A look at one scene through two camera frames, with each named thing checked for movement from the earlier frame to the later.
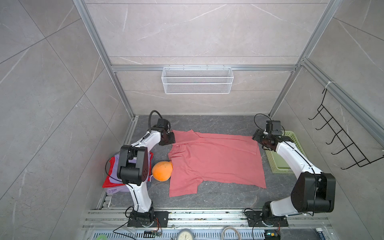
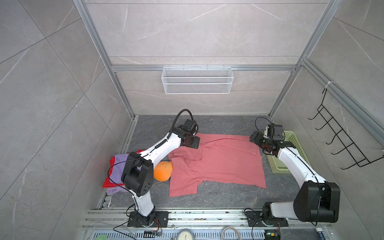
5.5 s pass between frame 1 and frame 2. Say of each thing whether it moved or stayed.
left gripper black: moved
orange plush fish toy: stayed
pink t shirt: stayed
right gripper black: stayed
